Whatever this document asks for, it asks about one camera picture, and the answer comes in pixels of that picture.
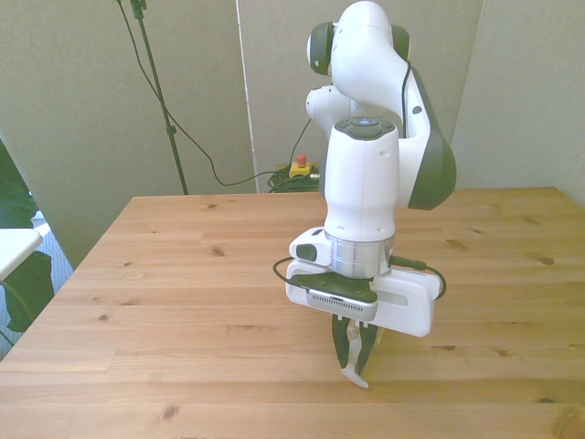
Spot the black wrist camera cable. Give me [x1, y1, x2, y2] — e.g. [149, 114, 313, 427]
[272, 255, 447, 302]

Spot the dark cable from stand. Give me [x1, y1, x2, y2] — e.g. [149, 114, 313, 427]
[114, 0, 276, 187]

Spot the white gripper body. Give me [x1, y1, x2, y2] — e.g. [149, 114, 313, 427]
[285, 258, 435, 338]

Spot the dark camera stand pole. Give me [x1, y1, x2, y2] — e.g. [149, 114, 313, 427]
[129, 0, 190, 196]

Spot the yellow emergency stop box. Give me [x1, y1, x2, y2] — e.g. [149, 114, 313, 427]
[289, 154, 317, 180]

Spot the white side table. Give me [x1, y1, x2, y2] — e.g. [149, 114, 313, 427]
[0, 228, 44, 281]

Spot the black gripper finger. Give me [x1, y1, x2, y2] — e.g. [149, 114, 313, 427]
[330, 315, 349, 371]
[355, 323, 380, 376]

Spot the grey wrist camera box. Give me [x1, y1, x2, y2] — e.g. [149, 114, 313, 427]
[291, 273, 379, 322]

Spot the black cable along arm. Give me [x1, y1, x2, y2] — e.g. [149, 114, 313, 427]
[399, 58, 413, 138]

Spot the coiled green cable bundle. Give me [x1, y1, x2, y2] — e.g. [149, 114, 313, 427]
[266, 170, 324, 194]

